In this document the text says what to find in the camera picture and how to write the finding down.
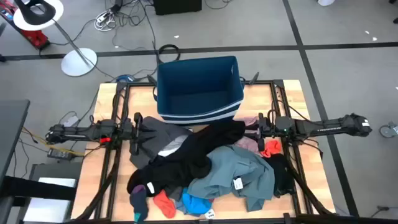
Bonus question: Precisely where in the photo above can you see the orange sock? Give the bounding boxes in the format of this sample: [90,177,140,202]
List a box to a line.
[152,189,177,219]
[260,139,282,159]

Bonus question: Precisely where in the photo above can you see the pink knit garment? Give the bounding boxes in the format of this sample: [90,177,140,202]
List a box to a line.
[234,116,265,156]

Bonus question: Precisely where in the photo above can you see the black shorts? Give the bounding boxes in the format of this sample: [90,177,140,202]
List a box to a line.
[266,154,296,198]

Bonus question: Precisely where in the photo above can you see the black metal table frame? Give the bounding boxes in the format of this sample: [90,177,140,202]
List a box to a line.
[73,79,338,224]

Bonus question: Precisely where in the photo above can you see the black box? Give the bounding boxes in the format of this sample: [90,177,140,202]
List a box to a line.
[153,0,203,16]

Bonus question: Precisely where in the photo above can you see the grey caster wheel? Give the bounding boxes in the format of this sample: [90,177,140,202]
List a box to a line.
[379,121,398,139]

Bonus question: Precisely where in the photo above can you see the dark grey desk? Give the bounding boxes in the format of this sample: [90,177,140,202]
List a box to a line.
[0,99,31,187]

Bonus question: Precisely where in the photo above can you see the long black garment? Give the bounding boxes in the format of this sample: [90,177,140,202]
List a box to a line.
[126,119,247,198]

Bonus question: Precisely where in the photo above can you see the bright blue sweater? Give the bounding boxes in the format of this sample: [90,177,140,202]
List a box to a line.
[181,186,216,220]

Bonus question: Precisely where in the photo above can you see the grey power adapter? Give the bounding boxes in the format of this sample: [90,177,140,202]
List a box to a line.
[62,114,80,128]

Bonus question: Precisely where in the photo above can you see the yellow cable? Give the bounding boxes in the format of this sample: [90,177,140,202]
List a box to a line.
[21,126,85,156]

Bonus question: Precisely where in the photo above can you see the red tool box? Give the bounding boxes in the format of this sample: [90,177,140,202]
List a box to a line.
[0,2,50,50]

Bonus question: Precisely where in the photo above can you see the grey-teal shirt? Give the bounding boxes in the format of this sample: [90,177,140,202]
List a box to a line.
[186,144,276,212]

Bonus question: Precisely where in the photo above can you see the black coiled cable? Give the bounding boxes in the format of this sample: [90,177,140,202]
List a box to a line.
[157,44,181,65]

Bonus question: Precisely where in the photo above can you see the white power strip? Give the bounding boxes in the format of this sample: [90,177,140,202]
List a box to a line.
[94,9,116,32]

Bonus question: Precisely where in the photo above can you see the black power brick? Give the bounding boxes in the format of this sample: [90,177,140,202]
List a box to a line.
[47,148,75,161]

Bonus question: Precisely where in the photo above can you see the blue white-striped fabric bin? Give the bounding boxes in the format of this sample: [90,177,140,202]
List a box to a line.
[156,55,245,126]

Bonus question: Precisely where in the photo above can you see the dark grey white-lined jacket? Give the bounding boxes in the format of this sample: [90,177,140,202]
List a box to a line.
[129,116,193,170]

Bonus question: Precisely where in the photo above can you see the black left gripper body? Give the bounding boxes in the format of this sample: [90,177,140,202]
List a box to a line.
[123,111,144,156]

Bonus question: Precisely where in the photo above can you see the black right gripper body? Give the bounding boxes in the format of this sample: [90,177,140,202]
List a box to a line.
[257,112,276,152]

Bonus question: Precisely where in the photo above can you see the grey cart white panel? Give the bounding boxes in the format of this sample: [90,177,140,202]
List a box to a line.
[17,161,82,224]

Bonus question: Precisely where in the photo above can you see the blue coiled cable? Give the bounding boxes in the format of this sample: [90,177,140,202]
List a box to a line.
[116,73,134,83]

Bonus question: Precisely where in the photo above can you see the white round-base floor lamp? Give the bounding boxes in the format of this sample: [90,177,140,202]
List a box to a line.
[12,0,98,77]

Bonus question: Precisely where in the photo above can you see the navy sock purple toe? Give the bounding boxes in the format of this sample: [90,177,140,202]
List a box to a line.
[129,184,149,223]

